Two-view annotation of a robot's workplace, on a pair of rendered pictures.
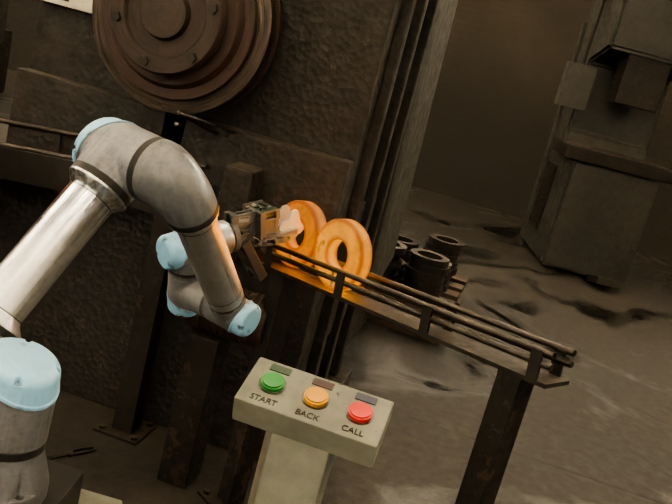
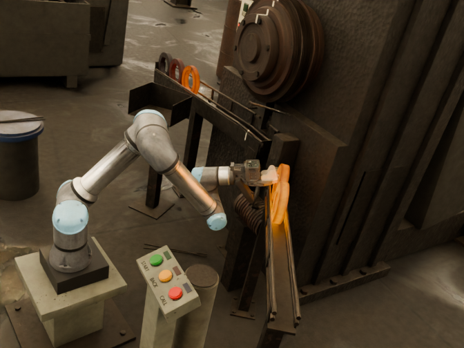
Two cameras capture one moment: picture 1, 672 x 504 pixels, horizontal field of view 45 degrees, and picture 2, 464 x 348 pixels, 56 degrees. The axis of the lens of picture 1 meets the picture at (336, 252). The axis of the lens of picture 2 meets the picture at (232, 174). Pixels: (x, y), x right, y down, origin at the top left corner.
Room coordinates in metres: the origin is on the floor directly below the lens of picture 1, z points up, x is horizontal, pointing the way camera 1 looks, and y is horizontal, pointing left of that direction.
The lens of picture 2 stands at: (0.58, -0.80, 1.56)
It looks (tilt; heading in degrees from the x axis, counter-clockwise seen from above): 29 degrees down; 43
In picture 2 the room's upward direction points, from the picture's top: 12 degrees clockwise
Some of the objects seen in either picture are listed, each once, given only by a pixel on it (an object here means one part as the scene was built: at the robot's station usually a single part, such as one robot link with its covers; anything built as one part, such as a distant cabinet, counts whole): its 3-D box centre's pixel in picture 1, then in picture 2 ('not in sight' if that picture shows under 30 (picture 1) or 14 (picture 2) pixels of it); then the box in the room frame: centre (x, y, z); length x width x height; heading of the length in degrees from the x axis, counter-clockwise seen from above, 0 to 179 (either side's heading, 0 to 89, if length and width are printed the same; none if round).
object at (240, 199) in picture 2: (214, 387); (246, 248); (1.87, 0.21, 0.27); 0.22 x 0.13 x 0.53; 80
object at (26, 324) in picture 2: not in sight; (70, 302); (1.12, 0.42, 0.13); 0.40 x 0.40 x 0.26; 87
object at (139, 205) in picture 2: not in sight; (155, 152); (1.87, 1.02, 0.36); 0.26 x 0.20 x 0.72; 115
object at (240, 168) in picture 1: (236, 211); (281, 159); (2.04, 0.27, 0.68); 0.11 x 0.08 x 0.24; 170
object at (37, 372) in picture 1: (13, 391); (70, 223); (1.12, 0.42, 0.53); 0.13 x 0.12 x 0.14; 63
